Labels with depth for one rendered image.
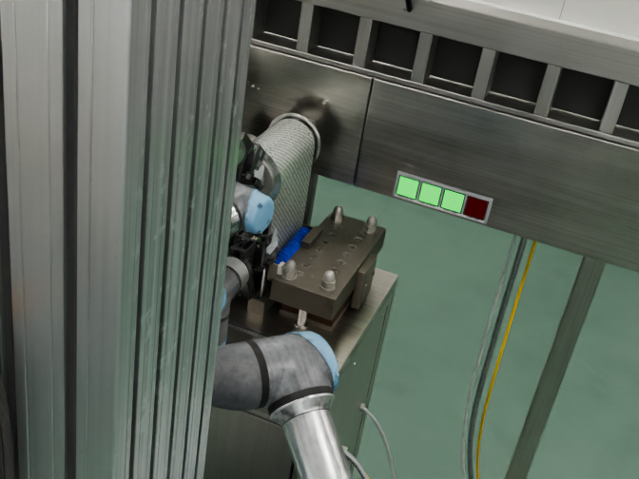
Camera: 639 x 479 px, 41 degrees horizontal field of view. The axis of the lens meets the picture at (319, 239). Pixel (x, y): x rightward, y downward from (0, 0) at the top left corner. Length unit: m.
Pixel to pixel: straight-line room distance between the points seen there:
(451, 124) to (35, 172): 1.67
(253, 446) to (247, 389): 0.60
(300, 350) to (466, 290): 2.71
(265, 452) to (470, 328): 2.01
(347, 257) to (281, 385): 0.76
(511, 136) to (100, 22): 1.69
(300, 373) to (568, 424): 2.20
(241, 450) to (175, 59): 1.57
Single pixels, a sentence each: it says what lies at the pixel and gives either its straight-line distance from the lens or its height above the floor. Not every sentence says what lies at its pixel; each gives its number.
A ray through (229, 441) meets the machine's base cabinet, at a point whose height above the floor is 0.72.
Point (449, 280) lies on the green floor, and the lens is 4.17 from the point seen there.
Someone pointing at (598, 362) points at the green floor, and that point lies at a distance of 3.94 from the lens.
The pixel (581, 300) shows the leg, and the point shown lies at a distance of 2.44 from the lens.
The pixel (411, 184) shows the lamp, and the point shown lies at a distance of 2.20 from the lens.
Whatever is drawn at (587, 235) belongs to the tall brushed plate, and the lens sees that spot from 2.17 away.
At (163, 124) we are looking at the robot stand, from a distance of 0.55.
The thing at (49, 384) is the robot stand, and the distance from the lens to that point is 0.62.
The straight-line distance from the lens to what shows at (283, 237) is 2.13.
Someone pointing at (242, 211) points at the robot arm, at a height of 1.39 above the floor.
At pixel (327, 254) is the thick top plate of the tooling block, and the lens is 2.15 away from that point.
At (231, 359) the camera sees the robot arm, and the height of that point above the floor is 1.24.
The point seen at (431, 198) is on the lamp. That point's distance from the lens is 2.20.
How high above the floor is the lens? 2.13
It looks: 30 degrees down
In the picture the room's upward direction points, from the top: 10 degrees clockwise
